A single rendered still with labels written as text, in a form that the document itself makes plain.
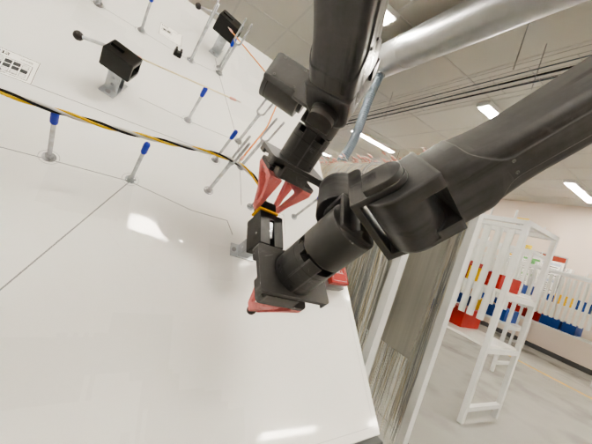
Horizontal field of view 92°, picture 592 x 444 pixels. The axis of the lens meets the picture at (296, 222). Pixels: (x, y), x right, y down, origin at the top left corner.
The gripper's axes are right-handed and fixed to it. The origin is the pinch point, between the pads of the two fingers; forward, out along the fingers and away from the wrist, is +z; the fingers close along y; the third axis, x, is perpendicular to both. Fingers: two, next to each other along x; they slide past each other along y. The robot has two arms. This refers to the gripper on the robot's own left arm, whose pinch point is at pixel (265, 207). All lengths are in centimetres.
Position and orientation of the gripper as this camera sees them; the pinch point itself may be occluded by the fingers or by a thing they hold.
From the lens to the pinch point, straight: 48.3
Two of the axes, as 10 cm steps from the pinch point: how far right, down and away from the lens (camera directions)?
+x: 3.1, 5.6, -7.7
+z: -5.4, 7.7, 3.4
